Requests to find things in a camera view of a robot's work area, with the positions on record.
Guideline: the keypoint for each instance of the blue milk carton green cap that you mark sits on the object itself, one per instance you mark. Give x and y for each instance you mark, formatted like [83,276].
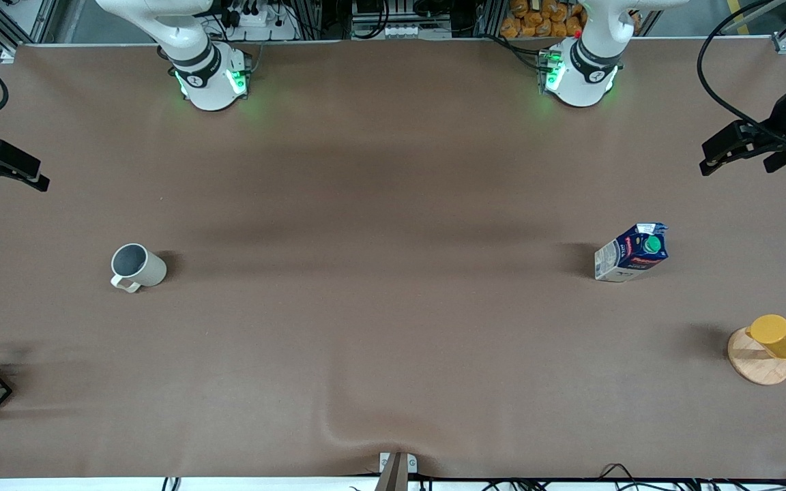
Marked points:
[628,258]

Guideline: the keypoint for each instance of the orange bread pile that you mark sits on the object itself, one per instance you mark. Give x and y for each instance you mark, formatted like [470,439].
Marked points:
[543,20]

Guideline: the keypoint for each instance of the white power strip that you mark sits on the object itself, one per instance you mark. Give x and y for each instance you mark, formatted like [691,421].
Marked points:
[260,20]

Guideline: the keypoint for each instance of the beige ribbed mug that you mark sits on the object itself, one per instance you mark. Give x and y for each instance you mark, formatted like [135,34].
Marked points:
[151,269]

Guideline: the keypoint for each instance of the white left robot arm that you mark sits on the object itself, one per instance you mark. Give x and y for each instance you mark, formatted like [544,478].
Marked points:
[580,78]

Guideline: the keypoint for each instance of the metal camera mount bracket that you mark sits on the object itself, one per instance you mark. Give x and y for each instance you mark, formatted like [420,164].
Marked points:
[397,467]

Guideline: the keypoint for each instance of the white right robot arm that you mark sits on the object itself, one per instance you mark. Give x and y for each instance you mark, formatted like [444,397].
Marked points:
[205,75]

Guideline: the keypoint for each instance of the round wooden cup stand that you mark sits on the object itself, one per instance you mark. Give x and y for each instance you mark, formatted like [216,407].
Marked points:
[758,368]

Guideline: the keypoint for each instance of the brown table cover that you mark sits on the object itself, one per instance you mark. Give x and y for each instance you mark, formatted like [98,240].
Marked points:
[393,170]

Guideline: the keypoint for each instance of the yellow plastic cup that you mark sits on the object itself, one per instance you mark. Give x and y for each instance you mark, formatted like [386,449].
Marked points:
[782,337]

